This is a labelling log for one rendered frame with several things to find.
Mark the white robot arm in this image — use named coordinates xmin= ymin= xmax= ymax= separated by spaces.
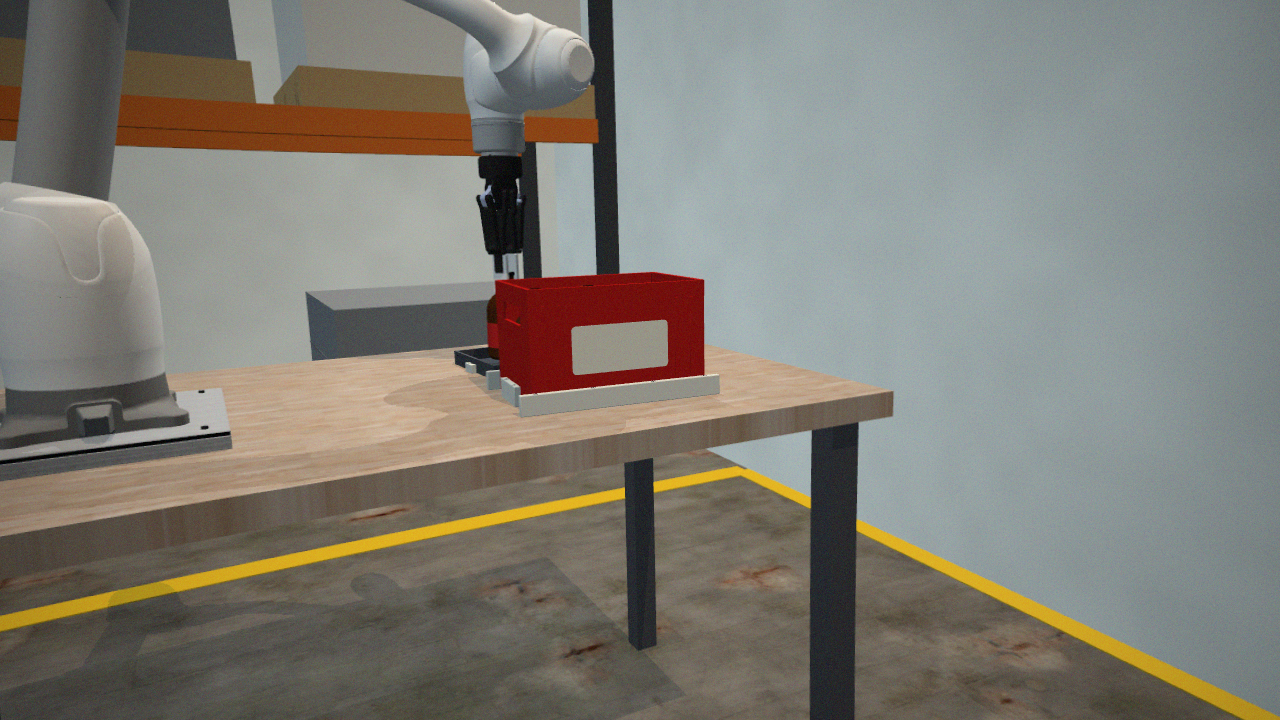
xmin=0 ymin=0 xmax=594 ymax=450

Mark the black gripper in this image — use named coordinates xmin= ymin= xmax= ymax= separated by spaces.
xmin=476 ymin=154 xmax=526 ymax=281

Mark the red plastic crate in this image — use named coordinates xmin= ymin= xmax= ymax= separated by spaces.
xmin=495 ymin=272 xmax=705 ymax=395

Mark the grey flat bar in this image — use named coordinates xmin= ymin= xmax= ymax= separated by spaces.
xmin=486 ymin=370 xmax=721 ymax=418

